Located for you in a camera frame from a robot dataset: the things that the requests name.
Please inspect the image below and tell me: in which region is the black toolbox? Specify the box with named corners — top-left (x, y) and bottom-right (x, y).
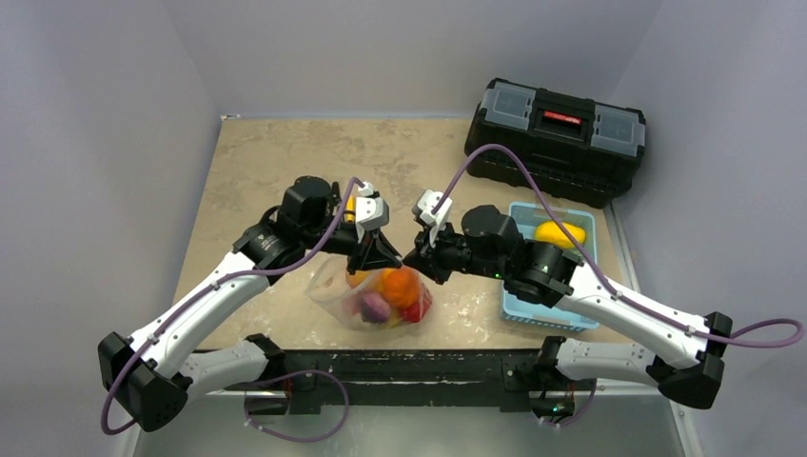
top-left (464, 78), bottom-right (646, 209)

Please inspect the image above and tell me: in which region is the red bell pepper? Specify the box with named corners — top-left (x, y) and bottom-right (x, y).
top-left (400, 288), bottom-right (433, 324)

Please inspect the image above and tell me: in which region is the clear zip top bag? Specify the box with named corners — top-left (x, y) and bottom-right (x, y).
top-left (305, 258), bottom-right (433, 331)

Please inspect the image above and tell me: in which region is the purple red onion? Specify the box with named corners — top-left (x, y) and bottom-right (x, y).
top-left (358, 291), bottom-right (392, 324)

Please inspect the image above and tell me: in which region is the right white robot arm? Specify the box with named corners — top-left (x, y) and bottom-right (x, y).
top-left (403, 203), bottom-right (732, 409)

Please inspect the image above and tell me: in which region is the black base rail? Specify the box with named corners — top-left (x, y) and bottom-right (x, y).
top-left (226, 348), bottom-right (595, 414)

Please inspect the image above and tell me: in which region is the light blue plastic basket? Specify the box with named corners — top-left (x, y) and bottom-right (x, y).
top-left (500, 202), bottom-right (600, 332)

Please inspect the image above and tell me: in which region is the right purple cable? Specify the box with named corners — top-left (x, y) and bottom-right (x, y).
top-left (431, 144), bottom-right (806, 349)

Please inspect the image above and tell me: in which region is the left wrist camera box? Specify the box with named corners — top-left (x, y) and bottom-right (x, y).
top-left (354, 181), bottom-right (390, 241)

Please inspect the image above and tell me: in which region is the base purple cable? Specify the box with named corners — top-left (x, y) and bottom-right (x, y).
top-left (243, 368), bottom-right (351, 444)

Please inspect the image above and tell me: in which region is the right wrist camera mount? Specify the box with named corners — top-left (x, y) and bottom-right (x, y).
top-left (412, 189), bottom-right (453, 248)

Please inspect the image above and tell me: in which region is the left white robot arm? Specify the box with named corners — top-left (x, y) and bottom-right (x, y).
top-left (98, 176), bottom-right (401, 435)

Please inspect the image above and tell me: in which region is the yellow mango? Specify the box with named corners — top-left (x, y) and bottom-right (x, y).
top-left (534, 221), bottom-right (587, 249)

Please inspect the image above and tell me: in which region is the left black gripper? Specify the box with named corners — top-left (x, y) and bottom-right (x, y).
top-left (302, 218), bottom-right (402, 274)

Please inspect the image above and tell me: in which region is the yellow bell pepper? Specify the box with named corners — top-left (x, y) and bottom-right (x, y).
top-left (377, 309), bottom-right (407, 329)

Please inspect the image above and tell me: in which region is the orange mini pumpkin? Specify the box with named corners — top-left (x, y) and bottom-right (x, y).
top-left (381, 268), bottom-right (421, 308)

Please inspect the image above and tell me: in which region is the yellow handled screwdriver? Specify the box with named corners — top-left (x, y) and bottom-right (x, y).
top-left (343, 195), bottom-right (356, 224)

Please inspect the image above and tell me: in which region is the peach fruit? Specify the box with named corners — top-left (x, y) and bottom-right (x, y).
top-left (345, 270), bottom-right (377, 289)

